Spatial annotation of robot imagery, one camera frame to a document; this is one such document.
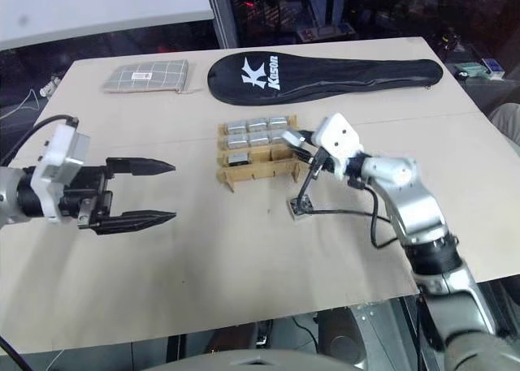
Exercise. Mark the white power strip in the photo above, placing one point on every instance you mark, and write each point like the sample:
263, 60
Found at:
50, 86

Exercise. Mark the grey checkered fabric pouch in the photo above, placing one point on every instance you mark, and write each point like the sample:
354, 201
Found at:
146, 76

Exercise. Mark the blue and white box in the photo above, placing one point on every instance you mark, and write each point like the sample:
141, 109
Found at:
493, 67

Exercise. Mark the black Kason racket bag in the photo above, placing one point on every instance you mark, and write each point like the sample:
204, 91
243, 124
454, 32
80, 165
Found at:
325, 76

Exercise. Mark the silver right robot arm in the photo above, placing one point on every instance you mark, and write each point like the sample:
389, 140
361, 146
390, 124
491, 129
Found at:
410, 200

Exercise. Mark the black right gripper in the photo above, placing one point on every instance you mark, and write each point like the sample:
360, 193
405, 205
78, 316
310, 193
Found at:
312, 147

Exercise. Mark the grey metal post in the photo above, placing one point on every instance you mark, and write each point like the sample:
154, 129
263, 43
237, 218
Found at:
224, 14

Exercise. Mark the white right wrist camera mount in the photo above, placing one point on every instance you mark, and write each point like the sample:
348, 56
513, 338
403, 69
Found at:
339, 135

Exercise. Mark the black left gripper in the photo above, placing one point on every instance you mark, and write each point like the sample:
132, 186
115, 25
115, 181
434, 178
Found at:
83, 184

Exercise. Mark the dark grey rounded base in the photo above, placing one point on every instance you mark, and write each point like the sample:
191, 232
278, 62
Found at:
357, 330

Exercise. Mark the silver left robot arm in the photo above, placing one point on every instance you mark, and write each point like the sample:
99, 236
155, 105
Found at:
8, 196

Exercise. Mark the beige trouser leg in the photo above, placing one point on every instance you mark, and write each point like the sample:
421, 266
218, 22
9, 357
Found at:
508, 121

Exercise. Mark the wooden slotted rack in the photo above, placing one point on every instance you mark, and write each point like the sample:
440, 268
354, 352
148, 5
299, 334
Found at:
260, 172

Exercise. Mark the grey rounded robot torso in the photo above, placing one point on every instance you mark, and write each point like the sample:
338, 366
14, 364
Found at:
252, 361

